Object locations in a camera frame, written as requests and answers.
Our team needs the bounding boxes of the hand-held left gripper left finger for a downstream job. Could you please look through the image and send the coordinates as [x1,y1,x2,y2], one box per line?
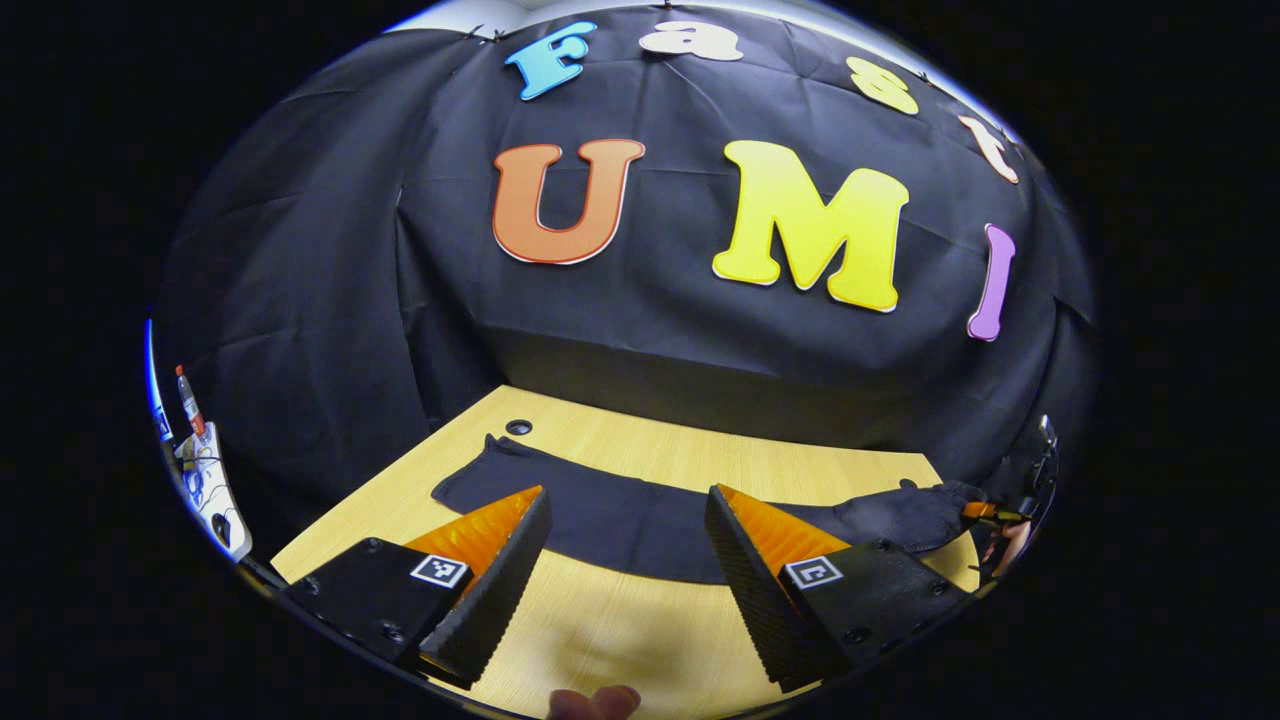
[283,485,554,692]

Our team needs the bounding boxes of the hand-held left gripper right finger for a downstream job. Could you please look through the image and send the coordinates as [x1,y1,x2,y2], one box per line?
[704,483,973,695]

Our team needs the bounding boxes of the dark blue jeans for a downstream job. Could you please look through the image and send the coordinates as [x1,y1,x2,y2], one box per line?
[431,433,989,587]

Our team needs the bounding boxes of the black backdrop cloth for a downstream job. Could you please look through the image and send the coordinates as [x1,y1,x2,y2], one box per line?
[152,4,1099,561]

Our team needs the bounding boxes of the red capped bottle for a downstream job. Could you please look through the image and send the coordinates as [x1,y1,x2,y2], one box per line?
[175,364,208,439]

